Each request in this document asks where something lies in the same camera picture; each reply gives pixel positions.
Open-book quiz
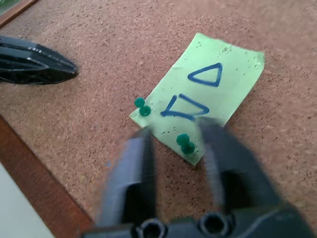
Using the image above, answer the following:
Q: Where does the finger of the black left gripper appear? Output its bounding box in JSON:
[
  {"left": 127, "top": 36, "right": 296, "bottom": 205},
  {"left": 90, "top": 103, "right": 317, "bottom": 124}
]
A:
[
  {"left": 0, "top": 56, "right": 78, "bottom": 86},
  {"left": 0, "top": 35, "right": 76, "bottom": 72}
]

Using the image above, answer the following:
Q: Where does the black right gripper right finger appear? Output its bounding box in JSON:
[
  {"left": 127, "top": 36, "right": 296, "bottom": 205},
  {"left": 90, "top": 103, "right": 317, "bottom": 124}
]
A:
[{"left": 199, "top": 118, "right": 291, "bottom": 214}]

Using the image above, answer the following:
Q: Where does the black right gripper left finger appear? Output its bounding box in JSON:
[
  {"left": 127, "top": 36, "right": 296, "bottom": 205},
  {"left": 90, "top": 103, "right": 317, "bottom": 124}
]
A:
[{"left": 98, "top": 128, "right": 159, "bottom": 227}]

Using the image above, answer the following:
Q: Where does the green note with blue triangles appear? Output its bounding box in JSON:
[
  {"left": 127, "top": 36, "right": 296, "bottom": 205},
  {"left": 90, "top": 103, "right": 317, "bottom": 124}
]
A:
[{"left": 129, "top": 32, "right": 265, "bottom": 166}]

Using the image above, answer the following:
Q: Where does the green pushpin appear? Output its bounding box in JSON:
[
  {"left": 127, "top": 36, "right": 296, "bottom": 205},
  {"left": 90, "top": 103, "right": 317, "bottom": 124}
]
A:
[
  {"left": 176, "top": 133, "right": 196, "bottom": 155},
  {"left": 134, "top": 97, "right": 152, "bottom": 117}
]

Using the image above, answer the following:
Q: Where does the cork board with wooden frame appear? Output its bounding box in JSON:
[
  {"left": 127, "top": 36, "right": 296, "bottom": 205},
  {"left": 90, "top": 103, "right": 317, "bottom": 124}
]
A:
[{"left": 0, "top": 0, "right": 317, "bottom": 238}]

